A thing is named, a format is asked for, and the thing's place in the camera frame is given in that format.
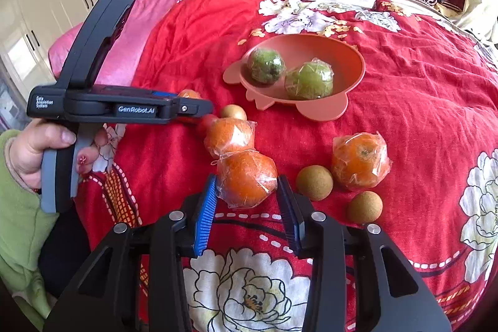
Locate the pink bowl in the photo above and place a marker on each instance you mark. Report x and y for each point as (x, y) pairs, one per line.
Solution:
(330, 56)

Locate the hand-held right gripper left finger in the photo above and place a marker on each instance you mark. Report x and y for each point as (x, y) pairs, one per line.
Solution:
(206, 215)

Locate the pale yellow cloth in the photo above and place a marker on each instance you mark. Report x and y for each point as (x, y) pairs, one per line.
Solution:
(478, 5)

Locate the red floral blanket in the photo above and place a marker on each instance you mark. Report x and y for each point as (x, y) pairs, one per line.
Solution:
(408, 102)

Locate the pink blanket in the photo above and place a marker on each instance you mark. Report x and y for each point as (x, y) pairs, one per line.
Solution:
(128, 40)

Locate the brown longan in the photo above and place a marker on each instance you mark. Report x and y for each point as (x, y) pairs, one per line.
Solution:
(233, 111)
(314, 182)
(364, 206)

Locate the person's left forearm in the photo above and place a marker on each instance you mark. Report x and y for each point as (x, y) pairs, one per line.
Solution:
(19, 231)

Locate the red tomato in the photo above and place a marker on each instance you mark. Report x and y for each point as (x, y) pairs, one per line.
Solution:
(205, 126)

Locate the dark cloth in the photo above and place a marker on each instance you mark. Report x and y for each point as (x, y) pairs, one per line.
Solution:
(64, 254)

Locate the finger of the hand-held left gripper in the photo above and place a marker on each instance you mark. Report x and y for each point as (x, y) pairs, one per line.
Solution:
(165, 94)
(192, 109)

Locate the person's left hand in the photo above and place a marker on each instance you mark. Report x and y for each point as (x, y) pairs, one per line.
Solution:
(35, 145)

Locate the wrapped green orange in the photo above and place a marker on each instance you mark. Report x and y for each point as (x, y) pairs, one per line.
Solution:
(266, 65)
(309, 81)

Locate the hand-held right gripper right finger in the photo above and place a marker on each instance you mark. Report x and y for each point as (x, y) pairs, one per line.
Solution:
(288, 215)

